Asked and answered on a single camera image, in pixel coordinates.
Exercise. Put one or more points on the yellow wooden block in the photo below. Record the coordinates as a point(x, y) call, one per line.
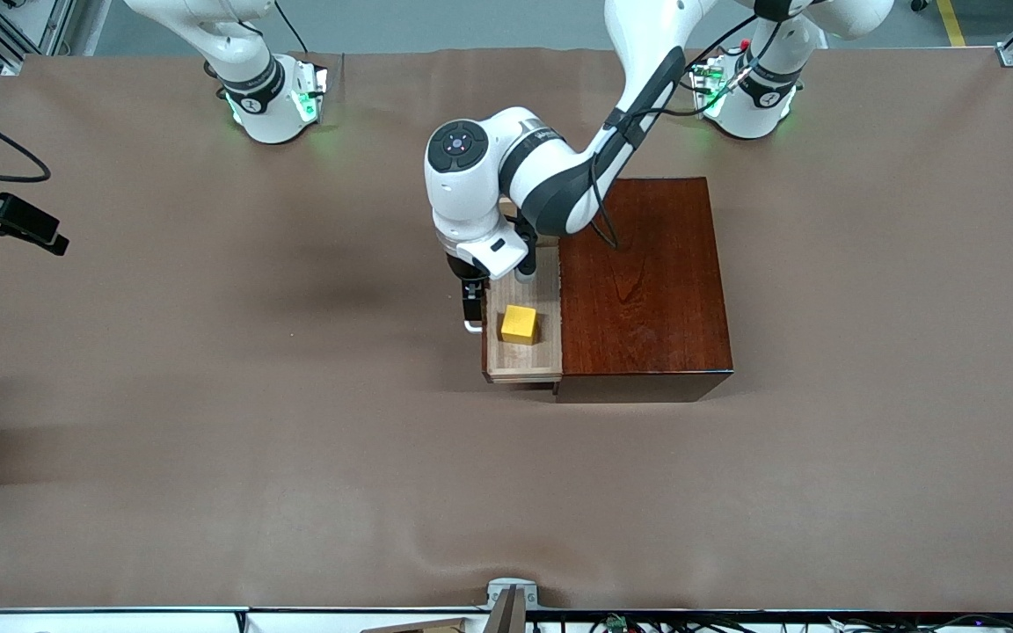
point(520, 325)

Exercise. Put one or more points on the light wooden drawer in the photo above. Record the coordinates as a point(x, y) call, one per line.
point(524, 360)

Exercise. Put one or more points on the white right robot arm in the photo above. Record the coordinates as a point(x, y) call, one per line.
point(251, 88)

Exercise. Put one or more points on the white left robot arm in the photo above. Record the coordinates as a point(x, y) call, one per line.
point(638, 44)

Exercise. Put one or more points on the dark red-brown wooden cabinet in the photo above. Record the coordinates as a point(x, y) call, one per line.
point(647, 281)

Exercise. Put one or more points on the brown table cover cloth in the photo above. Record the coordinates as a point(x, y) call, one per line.
point(295, 483)

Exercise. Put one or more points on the tan wooden board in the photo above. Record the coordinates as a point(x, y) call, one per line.
point(427, 627)

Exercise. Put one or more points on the small green circuit board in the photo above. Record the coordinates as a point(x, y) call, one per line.
point(616, 622)

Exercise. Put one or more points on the aluminium frame structure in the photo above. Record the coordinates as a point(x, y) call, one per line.
point(40, 26)

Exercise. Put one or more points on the grey metal camera bracket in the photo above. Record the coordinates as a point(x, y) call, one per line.
point(511, 591)

